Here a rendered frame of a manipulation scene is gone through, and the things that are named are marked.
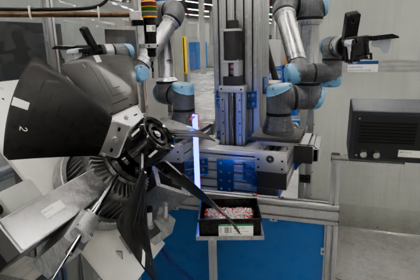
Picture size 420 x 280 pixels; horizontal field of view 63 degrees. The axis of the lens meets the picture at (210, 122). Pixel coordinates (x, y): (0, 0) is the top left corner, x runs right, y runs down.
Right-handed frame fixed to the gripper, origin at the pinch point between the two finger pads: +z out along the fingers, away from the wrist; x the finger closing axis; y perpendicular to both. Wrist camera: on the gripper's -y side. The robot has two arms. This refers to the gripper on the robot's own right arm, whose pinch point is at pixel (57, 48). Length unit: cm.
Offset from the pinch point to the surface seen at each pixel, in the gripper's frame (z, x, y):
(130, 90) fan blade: 3, -64, 5
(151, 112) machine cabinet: -251, 298, 144
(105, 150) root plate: 18, -77, 15
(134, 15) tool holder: 3, -66, -17
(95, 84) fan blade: 11, -57, 3
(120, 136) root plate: 14, -76, 13
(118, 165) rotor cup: 15, -77, 20
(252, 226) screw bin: -26, -92, 49
